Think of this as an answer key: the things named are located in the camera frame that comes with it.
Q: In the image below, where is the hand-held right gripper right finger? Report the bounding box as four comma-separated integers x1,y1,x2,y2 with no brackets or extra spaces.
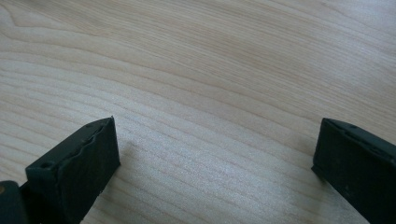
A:
310,117,396,224

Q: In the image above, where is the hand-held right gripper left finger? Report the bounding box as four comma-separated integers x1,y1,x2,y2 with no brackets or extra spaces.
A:
24,115,121,224

